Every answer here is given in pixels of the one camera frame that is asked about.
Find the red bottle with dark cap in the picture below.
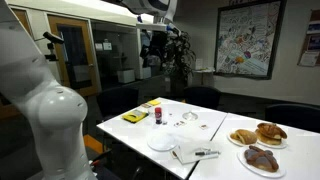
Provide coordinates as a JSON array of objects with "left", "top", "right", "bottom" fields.
[{"left": 154, "top": 106, "right": 163, "bottom": 125}]

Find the black office chair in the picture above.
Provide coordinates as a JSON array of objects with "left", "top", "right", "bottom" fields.
[
  {"left": 264, "top": 103, "right": 320, "bottom": 134},
  {"left": 183, "top": 85, "right": 222, "bottom": 110},
  {"left": 96, "top": 87, "right": 140, "bottom": 122}
]

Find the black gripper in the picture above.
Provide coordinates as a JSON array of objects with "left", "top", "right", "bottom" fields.
[{"left": 145, "top": 30, "right": 168, "bottom": 52}]

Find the framed colourful wall poster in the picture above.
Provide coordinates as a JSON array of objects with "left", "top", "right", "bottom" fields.
[{"left": 214, "top": 0, "right": 288, "bottom": 81}]

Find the orange wooden seat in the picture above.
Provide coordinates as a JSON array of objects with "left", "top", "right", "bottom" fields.
[{"left": 83, "top": 134, "right": 105, "bottom": 155}]

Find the tan flat bun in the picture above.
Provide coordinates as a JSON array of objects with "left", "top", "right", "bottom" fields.
[{"left": 255, "top": 129, "right": 283, "bottom": 146}]

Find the tan folded bread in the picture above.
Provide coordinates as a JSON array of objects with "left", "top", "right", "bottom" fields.
[{"left": 229, "top": 128, "right": 258, "bottom": 146}]

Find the yellow and black package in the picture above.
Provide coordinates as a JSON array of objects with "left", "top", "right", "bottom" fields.
[{"left": 121, "top": 109, "right": 150, "bottom": 124}]

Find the dark green potted plant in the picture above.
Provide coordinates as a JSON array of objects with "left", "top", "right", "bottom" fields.
[{"left": 163, "top": 29, "right": 197, "bottom": 98}]

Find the white paper sign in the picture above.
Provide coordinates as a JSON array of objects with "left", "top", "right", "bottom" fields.
[{"left": 102, "top": 41, "right": 113, "bottom": 52}]

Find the narrow white box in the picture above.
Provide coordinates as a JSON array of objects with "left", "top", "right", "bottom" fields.
[{"left": 142, "top": 66, "right": 153, "bottom": 80}]

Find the small white side table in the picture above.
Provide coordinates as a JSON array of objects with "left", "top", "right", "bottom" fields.
[{"left": 193, "top": 67, "right": 216, "bottom": 88}]

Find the small clear glass dish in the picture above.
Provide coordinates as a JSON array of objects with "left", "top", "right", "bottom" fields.
[{"left": 181, "top": 111, "right": 199, "bottom": 122}]

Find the yellow sticky note pad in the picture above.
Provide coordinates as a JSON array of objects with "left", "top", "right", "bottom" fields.
[{"left": 147, "top": 99, "right": 162, "bottom": 107}]

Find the dark brown crossed bread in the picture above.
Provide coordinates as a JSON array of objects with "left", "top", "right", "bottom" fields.
[{"left": 243, "top": 144, "right": 280, "bottom": 173}]

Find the cork bulletin board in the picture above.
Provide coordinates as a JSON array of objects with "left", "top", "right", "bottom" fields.
[{"left": 297, "top": 9, "right": 320, "bottom": 68}]

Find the dark brown glazed bun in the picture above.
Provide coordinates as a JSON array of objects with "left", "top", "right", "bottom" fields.
[{"left": 256, "top": 122, "right": 288, "bottom": 140}]

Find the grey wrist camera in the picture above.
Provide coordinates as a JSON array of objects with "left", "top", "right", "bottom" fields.
[{"left": 135, "top": 22, "right": 168, "bottom": 33}]

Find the black camera on stand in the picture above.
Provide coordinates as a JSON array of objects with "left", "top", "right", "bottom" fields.
[{"left": 42, "top": 31, "right": 65, "bottom": 63}]

